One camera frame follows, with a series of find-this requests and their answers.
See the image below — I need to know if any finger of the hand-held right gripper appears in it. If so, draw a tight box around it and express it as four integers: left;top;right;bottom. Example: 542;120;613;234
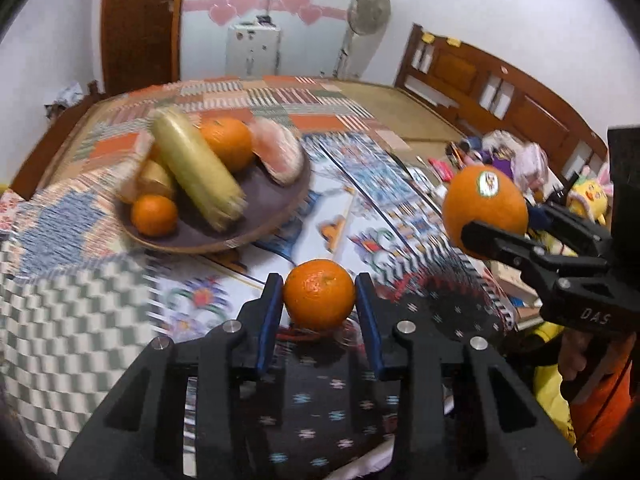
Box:
460;218;568;287
525;199;610;257

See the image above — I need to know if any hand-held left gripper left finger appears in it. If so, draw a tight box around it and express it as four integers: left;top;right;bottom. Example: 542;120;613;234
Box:
57;273;286;480

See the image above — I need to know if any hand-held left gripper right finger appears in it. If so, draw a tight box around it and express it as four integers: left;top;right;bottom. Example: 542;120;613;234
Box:
354;272;583;480

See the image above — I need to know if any orange with sticker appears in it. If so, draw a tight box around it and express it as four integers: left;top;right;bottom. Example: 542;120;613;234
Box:
443;164;530;261

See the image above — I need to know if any small mandarin orange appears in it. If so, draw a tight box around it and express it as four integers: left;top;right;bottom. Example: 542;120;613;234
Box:
130;193;179;238
283;258;357;332

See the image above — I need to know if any dark purple plate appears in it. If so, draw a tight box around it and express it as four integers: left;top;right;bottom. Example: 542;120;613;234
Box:
116;149;312;255

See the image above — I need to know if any yellow corn cob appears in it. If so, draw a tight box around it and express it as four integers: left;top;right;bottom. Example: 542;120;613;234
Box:
151;108;249;231

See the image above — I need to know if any plain large orange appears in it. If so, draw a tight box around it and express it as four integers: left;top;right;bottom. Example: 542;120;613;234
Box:
199;117;255;174

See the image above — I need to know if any person's right forearm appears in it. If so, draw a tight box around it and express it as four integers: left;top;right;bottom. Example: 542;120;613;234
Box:
569;334;639;457

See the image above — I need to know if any person's right hand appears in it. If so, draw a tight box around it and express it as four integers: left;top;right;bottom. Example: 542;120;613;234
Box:
558;332;609;384

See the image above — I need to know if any yellow bunny plush toy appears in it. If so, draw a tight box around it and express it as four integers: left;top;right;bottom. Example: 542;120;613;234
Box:
567;162;615;227

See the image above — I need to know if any pile of toys and clutter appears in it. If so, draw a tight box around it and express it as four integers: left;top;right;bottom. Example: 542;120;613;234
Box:
429;129;552;202

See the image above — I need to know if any yellow cloth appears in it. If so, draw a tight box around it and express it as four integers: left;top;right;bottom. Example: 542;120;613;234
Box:
532;320;577;450

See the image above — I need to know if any wooden headboard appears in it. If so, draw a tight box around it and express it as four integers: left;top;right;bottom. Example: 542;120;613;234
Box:
393;23;609;182

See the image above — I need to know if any patterned patchwork quilt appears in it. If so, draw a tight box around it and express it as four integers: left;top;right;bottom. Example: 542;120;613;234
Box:
0;127;517;480

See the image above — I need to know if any striped patchwork blanket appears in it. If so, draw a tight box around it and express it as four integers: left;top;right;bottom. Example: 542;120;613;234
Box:
65;75;412;162

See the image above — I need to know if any white appliance box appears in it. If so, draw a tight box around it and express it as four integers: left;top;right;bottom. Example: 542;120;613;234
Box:
224;22;282;79

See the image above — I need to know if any pile of clothes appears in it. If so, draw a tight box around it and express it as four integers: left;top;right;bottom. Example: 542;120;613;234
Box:
44;82;102;122

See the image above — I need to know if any brown wooden door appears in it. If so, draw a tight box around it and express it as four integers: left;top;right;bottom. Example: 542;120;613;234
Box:
100;0;189;97

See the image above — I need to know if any standing pedestal fan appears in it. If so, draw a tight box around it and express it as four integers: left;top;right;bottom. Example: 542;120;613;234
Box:
332;0;392;79

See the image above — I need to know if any wooden bed rail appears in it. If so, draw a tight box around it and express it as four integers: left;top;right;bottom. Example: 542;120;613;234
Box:
9;91;107;199

